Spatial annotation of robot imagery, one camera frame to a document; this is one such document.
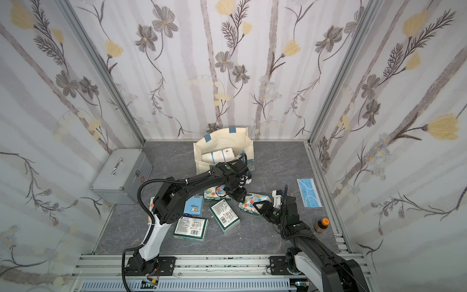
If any blue face mask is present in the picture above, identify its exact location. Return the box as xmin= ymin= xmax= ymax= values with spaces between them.
xmin=297 ymin=178 xmax=322 ymax=208

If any elephant tissue pack front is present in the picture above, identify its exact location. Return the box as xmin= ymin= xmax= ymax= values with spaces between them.
xmin=238 ymin=193 xmax=271 ymax=215

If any grey metal box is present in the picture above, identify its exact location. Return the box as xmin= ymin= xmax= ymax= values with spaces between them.
xmin=90 ymin=148 xmax=153 ymax=204

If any cream canvas tote bag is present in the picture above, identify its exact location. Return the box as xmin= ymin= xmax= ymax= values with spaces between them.
xmin=193 ymin=127 xmax=255 ymax=174

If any aluminium mounting rail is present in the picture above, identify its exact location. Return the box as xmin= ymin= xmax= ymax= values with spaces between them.
xmin=69 ymin=253 xmax=373 ymax=280

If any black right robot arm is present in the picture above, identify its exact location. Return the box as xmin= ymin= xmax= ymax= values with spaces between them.
xmin=253 ymin=187 xmax=370 ymax=292

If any green barcode tissue pack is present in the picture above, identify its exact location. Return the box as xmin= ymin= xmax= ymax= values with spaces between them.
xmin=209 ymin=200 xmax=240 ymax=234
xmin=173 ymin=217 xmax=209 ymax=242

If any purple tissue pack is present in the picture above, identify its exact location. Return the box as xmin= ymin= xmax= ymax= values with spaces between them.
xmin=222 ymin=148 xmax=235 ymax=162

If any white blue tissue pack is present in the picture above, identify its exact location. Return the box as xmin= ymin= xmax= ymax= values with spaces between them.
xmin=201 ymin=153 xmax=214 ymax=164

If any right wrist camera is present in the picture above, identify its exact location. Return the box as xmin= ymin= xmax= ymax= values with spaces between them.
xmin=271 ymin=190 xmax=283 ymax=209

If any elephant tissue pack left upright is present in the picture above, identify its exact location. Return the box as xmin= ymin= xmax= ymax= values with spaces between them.
xmin=148 ymin=197 xmax=154 ymax=226

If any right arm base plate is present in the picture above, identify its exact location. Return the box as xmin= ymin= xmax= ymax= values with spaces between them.
xmin=268 ymin=255 xmax=291 ymax=276

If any elephant tissue pack by bag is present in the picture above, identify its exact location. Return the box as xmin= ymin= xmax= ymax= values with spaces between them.
xmin=203 ymin=185 xmax=232 ymax=201

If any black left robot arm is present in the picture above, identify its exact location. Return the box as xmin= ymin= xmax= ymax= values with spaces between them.
xmin=121 ymin=153 xmax=251 ymax=276

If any elephant tissue pack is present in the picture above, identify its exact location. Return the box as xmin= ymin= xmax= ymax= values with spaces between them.
xmin=238 ymin=193 xmax=271 ymax=215
xmin=148 ymin=197 xmax=154 ymax=226
xmin=203 ymin=185 xmax=232 ymax=201

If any white slotted cable duct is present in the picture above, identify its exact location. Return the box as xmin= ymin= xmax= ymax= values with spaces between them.
xmin=80 ymin=279 xmax=298 ymax=292

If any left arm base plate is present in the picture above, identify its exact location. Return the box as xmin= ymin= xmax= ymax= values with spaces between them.
xmin=124 ymin=255 xmax=176 ymax=276

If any blue tissue pack centre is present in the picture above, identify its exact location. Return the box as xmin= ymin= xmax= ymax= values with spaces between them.
xmin=183 ymin=195 xmax=204 ymax=218

